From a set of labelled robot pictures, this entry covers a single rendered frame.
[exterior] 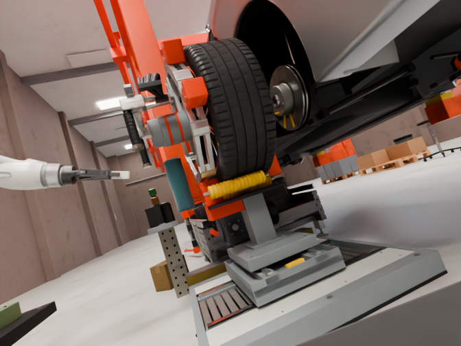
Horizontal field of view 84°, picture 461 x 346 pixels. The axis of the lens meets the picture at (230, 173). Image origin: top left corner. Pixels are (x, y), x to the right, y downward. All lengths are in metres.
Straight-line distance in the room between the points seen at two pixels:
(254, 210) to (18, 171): 0.90
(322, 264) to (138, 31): 1.72
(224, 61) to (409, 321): 0.94
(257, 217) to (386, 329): 0.97
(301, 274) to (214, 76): 0.76
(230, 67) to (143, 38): 1.03
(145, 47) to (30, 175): 1.11
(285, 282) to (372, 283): 0.27
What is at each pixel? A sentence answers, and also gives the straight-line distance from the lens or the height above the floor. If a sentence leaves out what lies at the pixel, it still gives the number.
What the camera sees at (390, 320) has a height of 0.34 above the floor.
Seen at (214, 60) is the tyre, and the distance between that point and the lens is 1.03.
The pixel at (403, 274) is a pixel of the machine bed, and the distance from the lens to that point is 1.04.
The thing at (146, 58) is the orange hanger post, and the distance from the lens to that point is 1.87.
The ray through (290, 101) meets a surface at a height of 0.81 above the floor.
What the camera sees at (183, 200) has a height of 0.53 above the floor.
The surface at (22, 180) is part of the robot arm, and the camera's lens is 1.16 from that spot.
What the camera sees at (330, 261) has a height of 0.13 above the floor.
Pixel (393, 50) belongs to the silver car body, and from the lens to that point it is 1.17.
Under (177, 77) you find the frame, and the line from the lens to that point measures 1.03.
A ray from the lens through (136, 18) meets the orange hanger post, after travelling 2.04.
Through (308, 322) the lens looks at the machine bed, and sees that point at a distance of 0.87.
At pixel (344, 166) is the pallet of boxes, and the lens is 7.97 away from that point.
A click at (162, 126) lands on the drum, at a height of 0.85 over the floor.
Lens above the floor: 0.46
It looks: 6 degrees up
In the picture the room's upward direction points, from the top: 19 degrees counter-clockwise
